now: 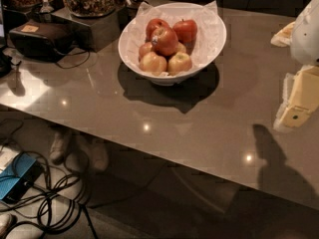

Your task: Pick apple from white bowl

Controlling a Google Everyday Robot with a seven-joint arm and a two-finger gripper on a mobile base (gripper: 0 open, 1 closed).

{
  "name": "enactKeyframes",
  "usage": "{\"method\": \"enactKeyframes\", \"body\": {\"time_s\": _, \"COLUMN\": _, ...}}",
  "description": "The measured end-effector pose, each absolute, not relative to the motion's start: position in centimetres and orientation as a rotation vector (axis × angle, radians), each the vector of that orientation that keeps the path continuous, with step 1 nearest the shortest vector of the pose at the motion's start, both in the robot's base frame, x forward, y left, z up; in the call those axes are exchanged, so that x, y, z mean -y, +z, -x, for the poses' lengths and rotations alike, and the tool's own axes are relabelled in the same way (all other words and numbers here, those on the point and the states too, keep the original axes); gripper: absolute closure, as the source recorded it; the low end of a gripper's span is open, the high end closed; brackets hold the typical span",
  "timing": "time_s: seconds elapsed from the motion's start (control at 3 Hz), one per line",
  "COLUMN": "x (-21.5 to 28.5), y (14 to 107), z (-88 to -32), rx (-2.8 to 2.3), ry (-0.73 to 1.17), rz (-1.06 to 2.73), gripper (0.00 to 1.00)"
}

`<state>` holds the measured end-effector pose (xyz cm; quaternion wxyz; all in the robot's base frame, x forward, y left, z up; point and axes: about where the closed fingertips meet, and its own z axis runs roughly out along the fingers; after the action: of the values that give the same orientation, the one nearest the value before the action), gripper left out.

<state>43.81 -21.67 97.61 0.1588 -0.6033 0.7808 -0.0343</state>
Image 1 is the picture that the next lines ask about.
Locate blue box on floor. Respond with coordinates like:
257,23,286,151
0,152,43,204

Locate pink left middle apple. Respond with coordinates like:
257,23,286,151
139,42,154,59

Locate yellow front right apple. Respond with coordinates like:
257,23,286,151
167,52,192,76

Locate grey square jar base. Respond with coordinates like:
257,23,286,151
52,8,121,52

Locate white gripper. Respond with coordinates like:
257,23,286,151
270,0,319,132

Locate white shoe right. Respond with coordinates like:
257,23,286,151
91,141,110,172

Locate white bowl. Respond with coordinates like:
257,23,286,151
118,1,228,87

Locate metal scoop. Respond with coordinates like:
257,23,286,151
40,0,54,13

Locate black floor cables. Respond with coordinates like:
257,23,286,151
0,118,101,239

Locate white shoe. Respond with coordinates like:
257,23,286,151
49,130,72,164
91,141,110,172

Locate small hidden yellow apple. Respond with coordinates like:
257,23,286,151
177,43,186,53

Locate white shoe left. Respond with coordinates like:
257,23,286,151
49,130,72,164

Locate red apple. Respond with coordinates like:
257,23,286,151
146,18,168,41
151,27,178,56
172,19,197,43

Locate black device with label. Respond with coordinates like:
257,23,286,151
9,20,74,62

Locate yellow front left apple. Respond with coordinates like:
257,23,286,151
139,52,167,76

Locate white paper liner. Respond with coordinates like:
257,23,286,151
123,0,224,78

